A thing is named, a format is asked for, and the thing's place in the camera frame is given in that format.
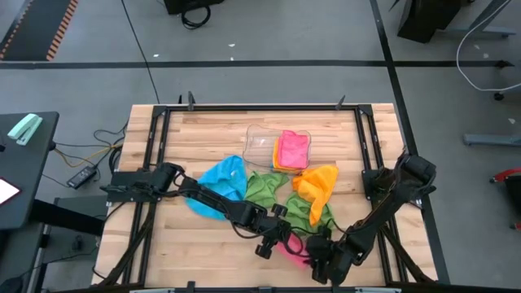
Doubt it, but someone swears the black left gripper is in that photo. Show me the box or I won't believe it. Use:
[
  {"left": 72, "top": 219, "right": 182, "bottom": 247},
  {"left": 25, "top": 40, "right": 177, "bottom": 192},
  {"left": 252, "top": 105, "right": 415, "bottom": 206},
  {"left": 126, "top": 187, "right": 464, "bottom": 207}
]
[{"left": 254, "top": 203, "right": 301, "bottom": 260}]

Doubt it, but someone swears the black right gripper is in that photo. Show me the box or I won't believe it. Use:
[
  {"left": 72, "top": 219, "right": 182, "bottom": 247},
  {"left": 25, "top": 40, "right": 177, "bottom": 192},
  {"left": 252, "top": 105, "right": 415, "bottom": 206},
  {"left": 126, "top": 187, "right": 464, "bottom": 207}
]
[{"left": 303, "top": 225, "right": 351, "bottom": 286}]

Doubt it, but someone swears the small green microfiber towel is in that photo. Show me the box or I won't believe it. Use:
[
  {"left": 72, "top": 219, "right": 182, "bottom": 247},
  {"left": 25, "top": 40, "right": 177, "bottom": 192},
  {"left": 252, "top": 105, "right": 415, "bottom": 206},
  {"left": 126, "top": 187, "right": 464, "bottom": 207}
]
[{"left": 243, "top": 170, "right": 290, "bottom": 209}]

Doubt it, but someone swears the orange microfiber towel with label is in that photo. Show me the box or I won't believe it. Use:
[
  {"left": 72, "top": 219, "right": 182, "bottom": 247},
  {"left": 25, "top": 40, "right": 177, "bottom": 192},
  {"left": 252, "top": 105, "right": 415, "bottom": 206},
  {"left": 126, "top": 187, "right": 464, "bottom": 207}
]
[{"left": 270, "top": 138, "right": 304, "bottom": 174}]

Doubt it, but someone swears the large green microfiber towel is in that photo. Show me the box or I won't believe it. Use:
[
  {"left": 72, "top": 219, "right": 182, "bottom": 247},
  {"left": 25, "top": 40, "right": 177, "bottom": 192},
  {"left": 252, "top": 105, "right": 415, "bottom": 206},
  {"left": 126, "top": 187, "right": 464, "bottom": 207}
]
[{"left": 282, "top": 193, "right": 335, "bottom": 237}]

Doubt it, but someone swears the clear plastic bin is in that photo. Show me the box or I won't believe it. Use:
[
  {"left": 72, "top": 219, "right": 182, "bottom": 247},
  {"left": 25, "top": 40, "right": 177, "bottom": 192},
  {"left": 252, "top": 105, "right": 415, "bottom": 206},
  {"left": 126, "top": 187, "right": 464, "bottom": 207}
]
[{"left": 243, "top": 124, "right": 313, "bottom": 175}]

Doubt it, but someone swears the red chair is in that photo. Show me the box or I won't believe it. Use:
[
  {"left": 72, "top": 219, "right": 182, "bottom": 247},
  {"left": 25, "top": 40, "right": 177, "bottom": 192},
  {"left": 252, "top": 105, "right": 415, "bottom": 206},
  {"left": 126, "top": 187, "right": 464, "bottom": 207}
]
[{"left": 490, "top": 166, "right": 521, "bottom": 231}]

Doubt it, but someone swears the grey metal desk foot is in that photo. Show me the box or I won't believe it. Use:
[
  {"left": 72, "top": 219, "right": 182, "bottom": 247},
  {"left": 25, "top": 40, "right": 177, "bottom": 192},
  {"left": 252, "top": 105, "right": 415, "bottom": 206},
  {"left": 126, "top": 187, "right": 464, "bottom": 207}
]
[{"left": 462, "top": 133, "right": 521, "bottom": 147}]

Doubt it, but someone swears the black power brick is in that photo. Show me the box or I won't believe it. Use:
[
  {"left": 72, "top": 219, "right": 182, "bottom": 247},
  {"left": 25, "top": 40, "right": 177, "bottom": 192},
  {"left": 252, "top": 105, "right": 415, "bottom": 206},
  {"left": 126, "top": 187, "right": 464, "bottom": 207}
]
[{"left": 66, "top": 164, "right": 99, "bottom": 190}]

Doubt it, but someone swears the black equipment stand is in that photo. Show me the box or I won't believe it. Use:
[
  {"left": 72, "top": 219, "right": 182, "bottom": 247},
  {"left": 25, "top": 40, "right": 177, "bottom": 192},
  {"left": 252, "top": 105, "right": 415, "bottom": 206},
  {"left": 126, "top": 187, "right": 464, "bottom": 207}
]
[{"left": 0, "top": 197, "right": 107, "bottom": 293}]

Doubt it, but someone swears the black equipment cabinet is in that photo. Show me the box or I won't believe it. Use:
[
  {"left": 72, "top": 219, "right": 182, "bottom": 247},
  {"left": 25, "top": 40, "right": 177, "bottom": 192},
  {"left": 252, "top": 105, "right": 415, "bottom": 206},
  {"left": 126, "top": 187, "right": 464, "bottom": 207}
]
[{"left": 396, "top": 0, "right": 477, "bottom": 44}]

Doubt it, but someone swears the black equipment box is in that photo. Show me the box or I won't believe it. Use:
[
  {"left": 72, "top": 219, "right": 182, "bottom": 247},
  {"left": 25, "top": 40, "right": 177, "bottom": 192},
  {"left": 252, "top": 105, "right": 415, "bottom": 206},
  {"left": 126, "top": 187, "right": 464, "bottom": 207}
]
[{"left": 164, "top": 0, "right": 225, "bottom": 15}]

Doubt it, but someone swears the black side desk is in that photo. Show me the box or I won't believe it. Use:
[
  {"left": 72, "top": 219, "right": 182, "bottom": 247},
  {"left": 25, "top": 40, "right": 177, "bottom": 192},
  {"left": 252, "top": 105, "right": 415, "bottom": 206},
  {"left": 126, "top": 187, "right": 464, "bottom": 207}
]
[{"left": 0, "top": 112, "right": 60, "bottom": 231}]

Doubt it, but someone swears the mint green stapler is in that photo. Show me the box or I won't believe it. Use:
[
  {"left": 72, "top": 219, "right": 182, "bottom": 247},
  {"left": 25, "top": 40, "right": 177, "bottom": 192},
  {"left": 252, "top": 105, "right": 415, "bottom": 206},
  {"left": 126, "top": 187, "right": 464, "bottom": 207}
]
[{"left": 7, "top": 113, "right": 44, "bottom": 147}]

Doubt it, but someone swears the orange-striped black floor mat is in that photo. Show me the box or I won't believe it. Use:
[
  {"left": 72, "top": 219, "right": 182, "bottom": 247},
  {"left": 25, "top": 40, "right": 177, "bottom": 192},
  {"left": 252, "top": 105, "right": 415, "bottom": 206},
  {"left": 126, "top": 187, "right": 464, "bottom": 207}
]
[{"left": 0, "top": 0, "right": 79, "bottom": 62}]

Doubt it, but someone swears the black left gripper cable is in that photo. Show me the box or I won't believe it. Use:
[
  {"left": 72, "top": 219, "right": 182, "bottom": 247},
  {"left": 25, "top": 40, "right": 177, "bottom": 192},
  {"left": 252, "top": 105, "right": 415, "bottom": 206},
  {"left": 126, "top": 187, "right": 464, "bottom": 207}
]
[{"left": 230, "top": 219, "right": 305, "bottom": 257}]

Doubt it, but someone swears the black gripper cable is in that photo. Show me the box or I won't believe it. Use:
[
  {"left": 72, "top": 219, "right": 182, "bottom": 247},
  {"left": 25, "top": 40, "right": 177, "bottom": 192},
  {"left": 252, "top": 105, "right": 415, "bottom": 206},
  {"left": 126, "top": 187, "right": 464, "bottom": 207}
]
[
  {"left": 230, "top": 219, "right": 305, "bottom": 257},
  {"left": 325, "top": 217, "right": 348, "bottom": 236}
]

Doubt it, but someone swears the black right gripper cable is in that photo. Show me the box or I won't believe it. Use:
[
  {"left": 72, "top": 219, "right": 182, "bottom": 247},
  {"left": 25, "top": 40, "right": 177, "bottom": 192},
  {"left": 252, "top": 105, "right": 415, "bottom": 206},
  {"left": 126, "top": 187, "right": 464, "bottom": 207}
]
[{"left": 325, "top": 217, "right": 348, "bottom": 236}]

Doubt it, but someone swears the yellow floor cable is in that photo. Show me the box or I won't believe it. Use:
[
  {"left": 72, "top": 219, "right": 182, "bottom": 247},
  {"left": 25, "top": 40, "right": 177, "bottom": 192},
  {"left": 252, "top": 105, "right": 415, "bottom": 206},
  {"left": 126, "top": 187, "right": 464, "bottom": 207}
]
[{"left": 55, "top": 142, "right": 123, "bottom": 168}]

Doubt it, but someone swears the black cable bundle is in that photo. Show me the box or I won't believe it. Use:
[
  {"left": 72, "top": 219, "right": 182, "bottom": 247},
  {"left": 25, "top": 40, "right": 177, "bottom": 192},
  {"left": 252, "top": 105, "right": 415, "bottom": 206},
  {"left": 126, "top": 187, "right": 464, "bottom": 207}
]
[{"left": 52, "top": 120, "right": 129, "bottom": 176}]

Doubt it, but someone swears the coiled black cable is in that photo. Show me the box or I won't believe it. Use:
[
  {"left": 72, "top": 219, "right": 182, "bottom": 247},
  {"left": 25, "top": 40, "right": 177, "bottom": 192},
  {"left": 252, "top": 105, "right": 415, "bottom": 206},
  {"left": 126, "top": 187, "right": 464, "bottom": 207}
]
[{"left": 181, "top": 3, "right": 212, "bottom": 29}]

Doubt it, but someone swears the thin black floor cable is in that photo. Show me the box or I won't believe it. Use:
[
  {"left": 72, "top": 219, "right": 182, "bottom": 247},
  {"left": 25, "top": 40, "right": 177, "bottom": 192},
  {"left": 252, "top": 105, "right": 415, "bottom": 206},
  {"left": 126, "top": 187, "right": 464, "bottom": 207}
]
[{"left": 120, "top": 0, "right": 160, "bottom": 103}]

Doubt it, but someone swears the white floor cable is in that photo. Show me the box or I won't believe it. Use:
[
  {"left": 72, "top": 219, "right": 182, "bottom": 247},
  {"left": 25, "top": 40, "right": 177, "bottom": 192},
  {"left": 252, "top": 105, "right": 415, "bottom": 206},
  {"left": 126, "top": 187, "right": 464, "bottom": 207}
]
[{"left": 455, "top": 0, "right": 521, "bottom": 93}]

